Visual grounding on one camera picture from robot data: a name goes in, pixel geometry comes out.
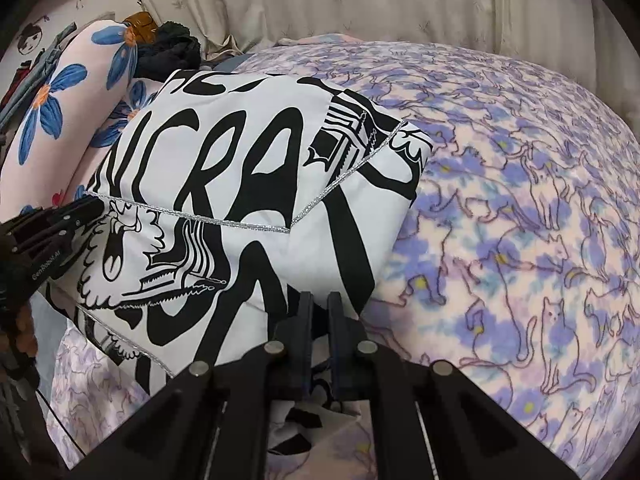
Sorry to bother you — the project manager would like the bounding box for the black white graffiti garment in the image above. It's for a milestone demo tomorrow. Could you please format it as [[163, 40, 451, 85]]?
[[47, 70, 433, 393]]

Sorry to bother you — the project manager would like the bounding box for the grey clothes pile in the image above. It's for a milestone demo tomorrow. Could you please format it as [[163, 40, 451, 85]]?
[[1, 22, 77, 130]]

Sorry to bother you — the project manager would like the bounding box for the person left hand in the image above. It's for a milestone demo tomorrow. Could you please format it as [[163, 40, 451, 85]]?
[[1, 304, 38, 359]]

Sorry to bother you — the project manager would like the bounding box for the pink blue flower pillow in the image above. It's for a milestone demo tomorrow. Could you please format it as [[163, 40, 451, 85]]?
[[1, 20, 138, 220]]

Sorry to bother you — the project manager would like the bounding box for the purple cat print blanket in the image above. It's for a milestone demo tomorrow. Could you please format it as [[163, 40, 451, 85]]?
[[46, 34, 640, 480]]

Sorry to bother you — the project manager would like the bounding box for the brown bag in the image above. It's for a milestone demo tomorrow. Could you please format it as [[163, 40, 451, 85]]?
[[124, 11, 158, 44]]

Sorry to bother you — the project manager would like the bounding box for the black crumpled cloth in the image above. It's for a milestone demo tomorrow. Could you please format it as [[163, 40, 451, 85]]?
[[134, 22, 202, 82]]

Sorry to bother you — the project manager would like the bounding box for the beige curtain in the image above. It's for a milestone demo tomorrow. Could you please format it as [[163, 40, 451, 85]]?
[[141, 0, 639, 128]]

